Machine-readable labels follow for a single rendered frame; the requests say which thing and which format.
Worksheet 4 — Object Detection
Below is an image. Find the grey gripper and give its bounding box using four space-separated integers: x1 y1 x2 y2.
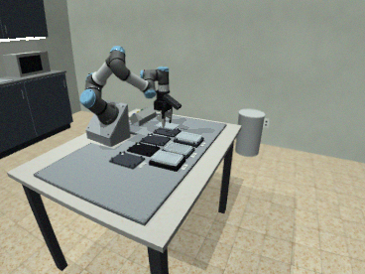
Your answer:
154 90 173 129

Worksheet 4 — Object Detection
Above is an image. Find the white control panel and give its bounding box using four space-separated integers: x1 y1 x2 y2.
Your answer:
129 106 157 126

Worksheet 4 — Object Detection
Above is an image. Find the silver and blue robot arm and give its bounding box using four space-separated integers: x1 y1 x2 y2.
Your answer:
80 46 182 125

